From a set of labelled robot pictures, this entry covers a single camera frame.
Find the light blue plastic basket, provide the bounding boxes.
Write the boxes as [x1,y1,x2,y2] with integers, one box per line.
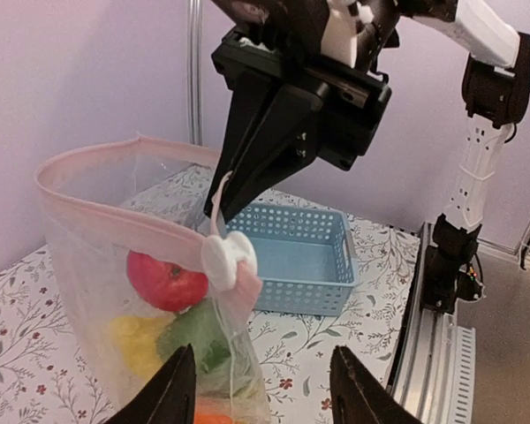
[226,202,359,316]

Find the floral tablecloth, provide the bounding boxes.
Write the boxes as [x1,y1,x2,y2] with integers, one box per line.
[0,189,419,423]

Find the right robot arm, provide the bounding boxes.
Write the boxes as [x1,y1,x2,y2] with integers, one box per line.
[210,1,530,313]

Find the right aluminium frame post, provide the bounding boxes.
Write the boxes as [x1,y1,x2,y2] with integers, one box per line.
[187,0,203,146]

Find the orange toy fruit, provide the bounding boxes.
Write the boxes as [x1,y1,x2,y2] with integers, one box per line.
[193,413,234,424]

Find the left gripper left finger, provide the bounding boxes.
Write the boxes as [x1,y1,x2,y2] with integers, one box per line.
[105,344,196,424]

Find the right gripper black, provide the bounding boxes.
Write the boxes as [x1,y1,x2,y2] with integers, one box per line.
[204,27,391,222]

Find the yellow toy pear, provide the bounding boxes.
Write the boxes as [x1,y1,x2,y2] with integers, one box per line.
[109,314,175,382]

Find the clear zip top bag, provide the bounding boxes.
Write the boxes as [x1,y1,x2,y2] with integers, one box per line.
[36,136,270,423]

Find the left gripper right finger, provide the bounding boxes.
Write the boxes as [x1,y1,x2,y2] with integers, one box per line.
[329,345,420,424]

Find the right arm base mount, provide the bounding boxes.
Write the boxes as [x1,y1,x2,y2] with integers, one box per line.
[421,215,484,314]

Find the red toy apple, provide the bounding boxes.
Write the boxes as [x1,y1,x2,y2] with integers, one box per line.
[126,251,208,313]

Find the green toy pepper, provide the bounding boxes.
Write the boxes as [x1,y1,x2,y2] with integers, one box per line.
[155,299,231,374]

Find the front aluminium rail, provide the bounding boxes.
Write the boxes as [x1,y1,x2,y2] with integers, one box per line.
[387,223,476,423]

